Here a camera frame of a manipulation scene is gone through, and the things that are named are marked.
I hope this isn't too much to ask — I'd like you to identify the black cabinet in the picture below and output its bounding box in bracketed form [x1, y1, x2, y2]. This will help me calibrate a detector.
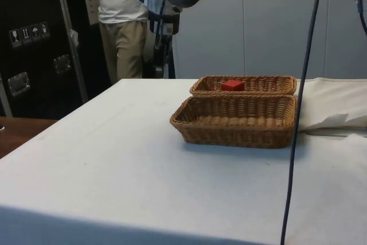
[0, 0, 114, 119]

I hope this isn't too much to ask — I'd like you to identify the person in white shirt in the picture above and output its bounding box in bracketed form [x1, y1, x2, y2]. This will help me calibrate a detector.
[87, 0, 150, 81]

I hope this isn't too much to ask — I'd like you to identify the red cube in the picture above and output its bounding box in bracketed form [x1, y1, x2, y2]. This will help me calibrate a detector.
[220, 79, 245, 92]

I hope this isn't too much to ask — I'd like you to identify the wicker basket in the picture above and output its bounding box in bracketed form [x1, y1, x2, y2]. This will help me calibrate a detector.
[189, 75, 298, 97]
[170, 95, 299, 150]

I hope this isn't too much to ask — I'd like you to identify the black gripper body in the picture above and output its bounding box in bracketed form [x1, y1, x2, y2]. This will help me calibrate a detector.
[147, 7, 181, 38]

